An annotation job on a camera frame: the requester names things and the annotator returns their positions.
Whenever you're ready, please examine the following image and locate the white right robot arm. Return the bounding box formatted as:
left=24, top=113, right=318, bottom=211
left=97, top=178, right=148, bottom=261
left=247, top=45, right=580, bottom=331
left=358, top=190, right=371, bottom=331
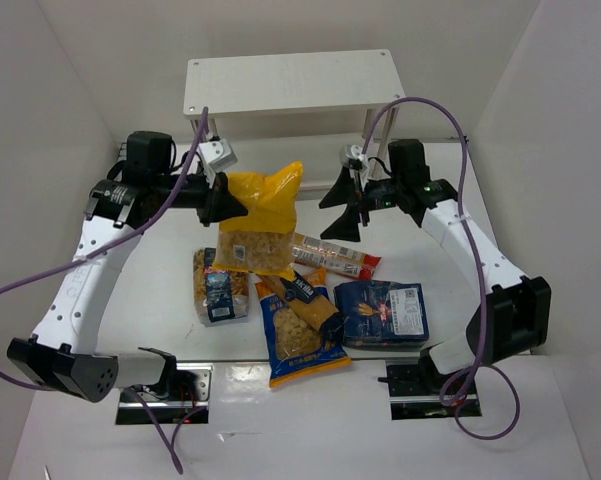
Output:
left=319, top=139, right=552, bottom=384

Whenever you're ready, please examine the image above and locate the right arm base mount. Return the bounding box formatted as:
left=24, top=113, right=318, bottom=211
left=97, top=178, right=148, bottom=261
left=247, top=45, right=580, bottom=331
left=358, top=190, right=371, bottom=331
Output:
left=378, top=358, right=456, bottom=421

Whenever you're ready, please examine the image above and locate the yellow macaroni pasta bag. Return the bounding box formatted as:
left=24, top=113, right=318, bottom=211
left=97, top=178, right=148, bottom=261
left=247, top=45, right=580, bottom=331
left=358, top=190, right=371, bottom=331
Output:
left=213, top=162, right=304, bottom=280

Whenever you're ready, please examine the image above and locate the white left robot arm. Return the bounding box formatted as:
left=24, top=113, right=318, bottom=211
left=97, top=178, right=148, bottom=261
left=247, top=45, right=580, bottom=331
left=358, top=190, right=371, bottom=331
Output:
left=7, top=131, right=248, bottom=403

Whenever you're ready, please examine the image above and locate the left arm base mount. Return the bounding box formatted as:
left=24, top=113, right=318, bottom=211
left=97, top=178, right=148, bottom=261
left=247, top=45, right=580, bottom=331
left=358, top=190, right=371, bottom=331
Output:
left=115, top=362, right=213, bottom=426

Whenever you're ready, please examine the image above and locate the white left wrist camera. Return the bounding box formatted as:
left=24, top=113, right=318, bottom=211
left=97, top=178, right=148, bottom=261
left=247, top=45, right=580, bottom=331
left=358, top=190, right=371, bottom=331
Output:
left=197, top=139, right=237, bottom=176

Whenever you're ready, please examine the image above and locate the Agnesi fusilli pasta bag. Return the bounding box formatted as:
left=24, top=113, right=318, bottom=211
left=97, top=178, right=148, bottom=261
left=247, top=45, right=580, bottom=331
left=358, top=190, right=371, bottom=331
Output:
left=193, top=247, right=250, bottom=325

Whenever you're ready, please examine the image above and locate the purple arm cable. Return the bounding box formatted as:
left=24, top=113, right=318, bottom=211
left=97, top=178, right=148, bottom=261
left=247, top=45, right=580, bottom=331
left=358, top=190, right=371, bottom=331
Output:
left=361, top=96, right=522, bottom=441
left=0, top=105, right=211, bottom=475

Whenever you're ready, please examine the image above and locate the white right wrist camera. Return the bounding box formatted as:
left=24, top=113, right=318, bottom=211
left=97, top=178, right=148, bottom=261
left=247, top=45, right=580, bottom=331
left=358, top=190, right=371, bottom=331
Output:
left=339, top=144, right=369, bottom=175

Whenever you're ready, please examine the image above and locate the blue orange shell pasta bag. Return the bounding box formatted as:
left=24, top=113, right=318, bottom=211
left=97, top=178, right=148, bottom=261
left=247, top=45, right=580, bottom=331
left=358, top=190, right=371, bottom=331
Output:
left=257, top=285, right=351, bottom=388

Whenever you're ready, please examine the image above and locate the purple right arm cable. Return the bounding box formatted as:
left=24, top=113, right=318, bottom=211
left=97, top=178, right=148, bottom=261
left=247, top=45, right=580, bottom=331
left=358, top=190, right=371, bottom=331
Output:
left=361, top=96, right=522, bottom=441

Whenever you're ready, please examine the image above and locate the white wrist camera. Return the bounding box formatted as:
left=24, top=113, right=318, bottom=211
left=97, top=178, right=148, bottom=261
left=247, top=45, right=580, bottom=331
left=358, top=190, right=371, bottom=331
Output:
left=197, top=139, right=237, bottom=176
left=339, top=144, right=369, bottom=175

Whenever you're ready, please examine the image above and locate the white two-tier shelf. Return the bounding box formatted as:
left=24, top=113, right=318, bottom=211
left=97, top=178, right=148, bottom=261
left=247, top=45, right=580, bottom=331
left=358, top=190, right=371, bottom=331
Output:
left=183, top=49, right=405, bottom=200

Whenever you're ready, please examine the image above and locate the dark blue pasta box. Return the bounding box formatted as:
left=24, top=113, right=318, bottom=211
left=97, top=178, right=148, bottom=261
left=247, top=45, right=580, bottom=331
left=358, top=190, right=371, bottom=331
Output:
left=334, top=280, right=429, bottom=349

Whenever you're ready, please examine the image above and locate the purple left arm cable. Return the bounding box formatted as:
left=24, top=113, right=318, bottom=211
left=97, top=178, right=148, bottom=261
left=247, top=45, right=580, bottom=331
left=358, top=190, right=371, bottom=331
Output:
left=0, top=105, right=211, bottom=475

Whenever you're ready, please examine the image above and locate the red spaghetti pasta packet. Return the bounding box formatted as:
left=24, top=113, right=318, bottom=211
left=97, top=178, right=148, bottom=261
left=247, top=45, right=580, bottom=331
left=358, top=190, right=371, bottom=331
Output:
left=292, top=233, right=382, bottom=280

